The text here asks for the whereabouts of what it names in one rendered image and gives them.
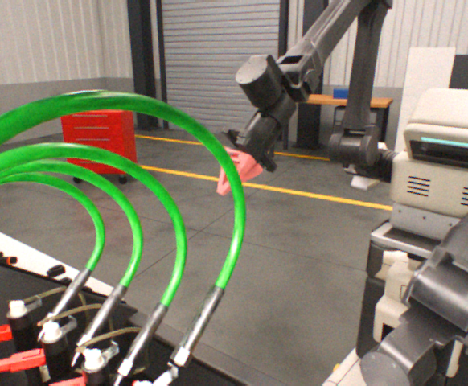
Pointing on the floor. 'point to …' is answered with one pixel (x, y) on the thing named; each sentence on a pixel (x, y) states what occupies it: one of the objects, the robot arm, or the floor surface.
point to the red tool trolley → (101, 137)
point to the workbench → (378, 113)
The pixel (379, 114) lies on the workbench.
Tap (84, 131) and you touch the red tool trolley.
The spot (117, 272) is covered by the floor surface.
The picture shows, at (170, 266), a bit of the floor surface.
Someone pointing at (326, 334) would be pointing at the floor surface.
